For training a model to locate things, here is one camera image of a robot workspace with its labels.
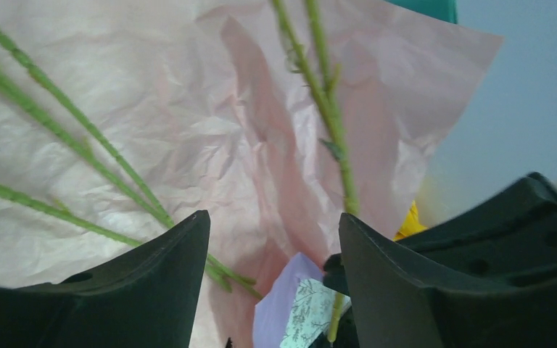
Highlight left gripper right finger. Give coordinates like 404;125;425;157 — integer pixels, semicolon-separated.
339;213;557;347

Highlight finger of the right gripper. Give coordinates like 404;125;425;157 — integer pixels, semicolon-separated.
322;173;557;296

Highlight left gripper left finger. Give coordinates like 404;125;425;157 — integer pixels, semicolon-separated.
0;210;210;348

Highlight pink flower stems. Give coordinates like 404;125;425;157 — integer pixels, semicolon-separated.
0;1;260;289

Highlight purple wrapping paper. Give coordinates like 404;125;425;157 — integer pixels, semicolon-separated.
252;252;322;348

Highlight yellow flower stems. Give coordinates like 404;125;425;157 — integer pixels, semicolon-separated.
269;0;361;344

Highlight pink wrapping paper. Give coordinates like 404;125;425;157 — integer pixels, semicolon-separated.
0;1;503;347

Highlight teal cylindrical vase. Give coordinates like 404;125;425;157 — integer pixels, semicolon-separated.
387;0;458;24

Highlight yellow cloth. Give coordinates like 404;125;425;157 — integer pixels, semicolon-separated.
393;201;429;241

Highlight floral patterned table mat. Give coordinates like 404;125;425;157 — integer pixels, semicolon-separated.
279;278;337;348

